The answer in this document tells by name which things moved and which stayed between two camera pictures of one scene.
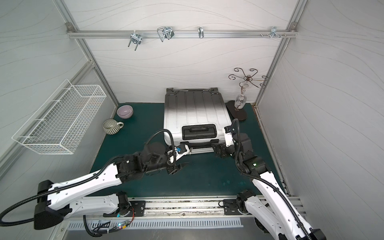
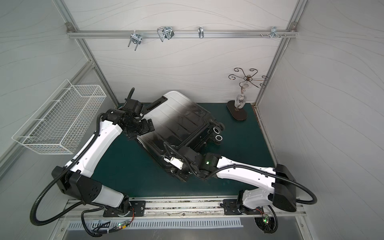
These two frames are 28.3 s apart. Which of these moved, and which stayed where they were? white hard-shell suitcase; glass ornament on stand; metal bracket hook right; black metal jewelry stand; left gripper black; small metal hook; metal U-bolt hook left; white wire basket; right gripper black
Moved: left gripper black; right gripper black; white hard-shell suitcase
Stayed: metal bracket hook right; white wire basket; small metal hook; black metal jewelry stand; glass ornament on stand; metal U-bolt hook left
